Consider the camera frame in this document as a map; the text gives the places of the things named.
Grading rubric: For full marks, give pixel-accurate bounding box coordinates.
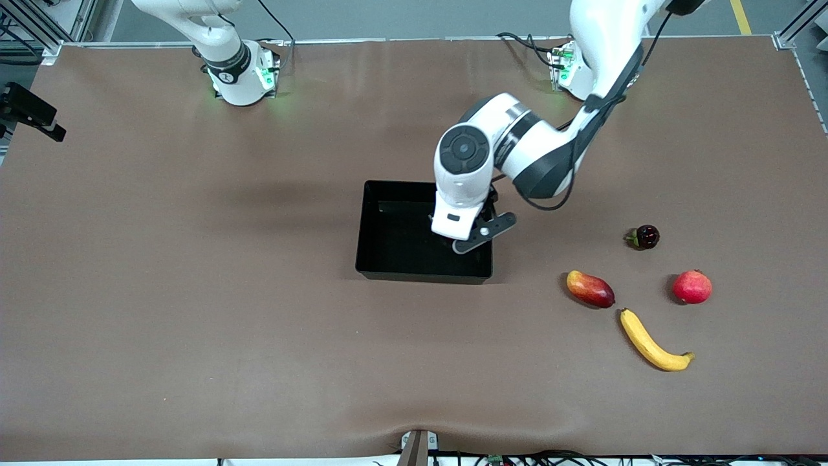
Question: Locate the black plastic box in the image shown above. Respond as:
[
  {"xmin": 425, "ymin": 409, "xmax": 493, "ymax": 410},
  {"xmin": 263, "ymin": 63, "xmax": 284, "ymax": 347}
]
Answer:
[{"xmin": 354, "ymin": 180, "xmax": 494, "ymax": 285}]

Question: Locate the yellow banana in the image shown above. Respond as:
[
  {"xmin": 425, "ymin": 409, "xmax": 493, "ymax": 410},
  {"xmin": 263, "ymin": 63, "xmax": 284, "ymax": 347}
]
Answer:
[{"xmin": 620, "ymin": 308, "xmax": 695, "ymax": 372}]

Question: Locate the red apple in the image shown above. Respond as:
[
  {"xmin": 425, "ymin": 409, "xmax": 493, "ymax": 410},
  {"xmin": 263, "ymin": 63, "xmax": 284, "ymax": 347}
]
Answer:
[{"xmin": 672, "ymin": 269, "xmax": 713, "ymax": 305}]

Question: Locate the red yellow mango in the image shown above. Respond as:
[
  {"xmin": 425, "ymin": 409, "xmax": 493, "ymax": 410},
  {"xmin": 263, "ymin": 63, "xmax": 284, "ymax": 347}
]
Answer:
[{"xmin": 566, "ymin": 270, "xmax": 616, "ymax": 309}]

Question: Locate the dark purple mangosteen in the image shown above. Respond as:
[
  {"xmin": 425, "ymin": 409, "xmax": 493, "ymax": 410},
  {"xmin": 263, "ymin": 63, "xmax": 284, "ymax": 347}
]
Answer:
[{"xmin": 625, "ymin": 224, "xmax": 660, "ymax": 251}]

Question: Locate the brown table mat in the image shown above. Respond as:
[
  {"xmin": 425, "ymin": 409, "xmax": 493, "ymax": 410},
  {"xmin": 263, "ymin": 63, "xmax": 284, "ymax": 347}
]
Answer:
[{"xmin": 0, "ymin": 36, "xmax": 828, "ymax": 461}]

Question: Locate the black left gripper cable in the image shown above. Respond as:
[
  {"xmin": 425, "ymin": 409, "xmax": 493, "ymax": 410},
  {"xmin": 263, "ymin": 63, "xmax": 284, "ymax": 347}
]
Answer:
[{"xmin": 514, "ymin": 10, "xmax": 677, "ymax": 212}]

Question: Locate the aluminium frame profile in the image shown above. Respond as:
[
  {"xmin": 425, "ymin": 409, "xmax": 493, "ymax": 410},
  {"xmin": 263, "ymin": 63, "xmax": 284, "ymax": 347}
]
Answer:
[
  {"xmin": 773, "ymin": 0, "xmax": 828, "ymax": 51},
  {"xmin": 0, "ymin": 0, "xmax": 98, "ymax": 65}
]

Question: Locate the black left arm base cable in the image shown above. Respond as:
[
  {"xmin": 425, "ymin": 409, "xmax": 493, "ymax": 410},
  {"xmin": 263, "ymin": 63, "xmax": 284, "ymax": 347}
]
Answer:
[{"xmin": 497, "ymin": 31, "xmax": 558, "ymax": 69}]

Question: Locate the black arm base cable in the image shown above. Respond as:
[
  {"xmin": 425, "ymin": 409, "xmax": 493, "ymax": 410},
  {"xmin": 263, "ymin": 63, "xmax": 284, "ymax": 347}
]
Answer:
[
  {"xmin": 256, "ymin": 0, "xmax": 290, "ymax": 72},
  {"xmin": 497, "ymin": 31, "xmax": 558, "ymax": 69}
]

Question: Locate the black right arm base cable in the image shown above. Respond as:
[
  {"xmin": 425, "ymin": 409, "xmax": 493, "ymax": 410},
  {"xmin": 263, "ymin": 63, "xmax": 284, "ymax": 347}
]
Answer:
[{"xmin": 256, "ymin": 0, "xmax": 290, "ymax": 72}]

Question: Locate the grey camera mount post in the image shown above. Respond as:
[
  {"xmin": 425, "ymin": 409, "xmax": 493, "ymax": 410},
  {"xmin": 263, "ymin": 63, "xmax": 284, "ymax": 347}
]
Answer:
[{"xmin": 398, "ymin": 429, "xmax": 439, "ymax": 466}]

